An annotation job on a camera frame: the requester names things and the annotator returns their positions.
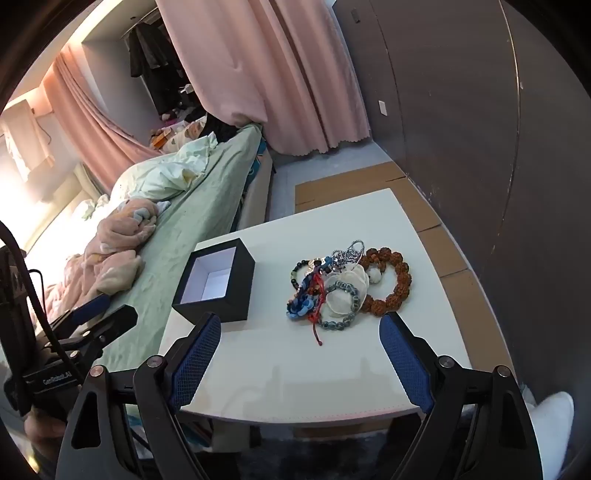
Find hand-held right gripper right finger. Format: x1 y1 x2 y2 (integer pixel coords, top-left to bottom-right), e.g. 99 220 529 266
379 311 550 480

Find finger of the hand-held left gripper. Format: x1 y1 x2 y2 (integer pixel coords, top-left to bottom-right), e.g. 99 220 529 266
59 305 139 366
46 293 112 334

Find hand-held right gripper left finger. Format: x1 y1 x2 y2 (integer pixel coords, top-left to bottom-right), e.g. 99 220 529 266
60 312 222 480

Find black square jewelry box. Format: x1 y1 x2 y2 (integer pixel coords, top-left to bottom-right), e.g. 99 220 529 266
172 238 256 322

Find grey stone bead bracelet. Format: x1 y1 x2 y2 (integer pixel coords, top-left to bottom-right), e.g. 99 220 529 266
318 280 362 331

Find brown wooden bead bracelet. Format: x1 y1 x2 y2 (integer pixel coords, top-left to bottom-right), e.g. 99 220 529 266
359 248 413 316

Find white shell bracelet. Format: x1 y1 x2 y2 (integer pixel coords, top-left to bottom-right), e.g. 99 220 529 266
323 263 384 319

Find red string bracelet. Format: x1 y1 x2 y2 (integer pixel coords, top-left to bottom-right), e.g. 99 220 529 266
305 272 326 346

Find blue chunky bracelet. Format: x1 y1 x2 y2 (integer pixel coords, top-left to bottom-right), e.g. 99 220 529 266
287 272 319 320

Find silver chain necklace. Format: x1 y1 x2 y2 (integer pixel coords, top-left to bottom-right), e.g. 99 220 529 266
330 239 368 273

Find dark multicolour bead bracelet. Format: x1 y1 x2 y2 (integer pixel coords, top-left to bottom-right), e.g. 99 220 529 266
292 258 324 296

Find person's left hand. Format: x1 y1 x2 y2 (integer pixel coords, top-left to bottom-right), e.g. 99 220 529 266
24 411 68 450

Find pink fluffy blanket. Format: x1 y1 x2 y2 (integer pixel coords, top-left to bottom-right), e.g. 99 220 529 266
41 198 160 324

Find pale green duvet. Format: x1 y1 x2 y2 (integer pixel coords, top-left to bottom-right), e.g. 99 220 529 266
111 131 220 204

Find white slipper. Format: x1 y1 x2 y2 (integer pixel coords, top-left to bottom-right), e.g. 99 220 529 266
522 391 575 480

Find flattened brown cardboard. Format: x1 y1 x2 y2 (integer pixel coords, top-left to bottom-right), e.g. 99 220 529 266
293 159 472 278

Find narrow pink curtain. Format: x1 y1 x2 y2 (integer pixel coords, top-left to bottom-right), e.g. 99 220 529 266
44 55 158 195

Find pile of stuffed toys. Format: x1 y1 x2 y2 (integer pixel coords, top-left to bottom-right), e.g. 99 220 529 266
148 113 208 149

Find dark hanging clothes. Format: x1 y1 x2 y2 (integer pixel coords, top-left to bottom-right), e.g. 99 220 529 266
127 21 195 116

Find wide pink curtain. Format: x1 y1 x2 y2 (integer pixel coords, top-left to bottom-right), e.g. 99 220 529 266
154 0 372 155

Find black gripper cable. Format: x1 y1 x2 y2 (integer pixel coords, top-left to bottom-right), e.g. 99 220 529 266
0 220 61 356

